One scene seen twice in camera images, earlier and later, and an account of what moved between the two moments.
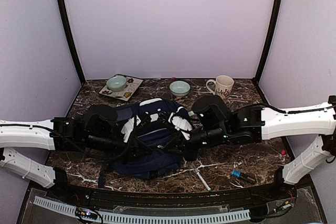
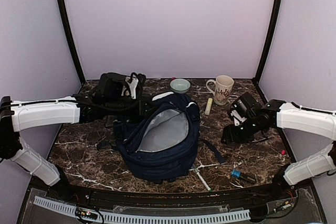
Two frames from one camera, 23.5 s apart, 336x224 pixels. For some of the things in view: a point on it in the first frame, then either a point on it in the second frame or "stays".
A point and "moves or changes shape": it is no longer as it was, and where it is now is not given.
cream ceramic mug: x=223 y=86 stays
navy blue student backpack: x=153 y=128 moves or changes shape
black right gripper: x=189 y=153 to x=231 y=136
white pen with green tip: x=203 y=180 stays
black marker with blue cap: x=237 y=173 stays
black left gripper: x=131 y=151 to x=139 y=110
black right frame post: x=271 y=36 stays
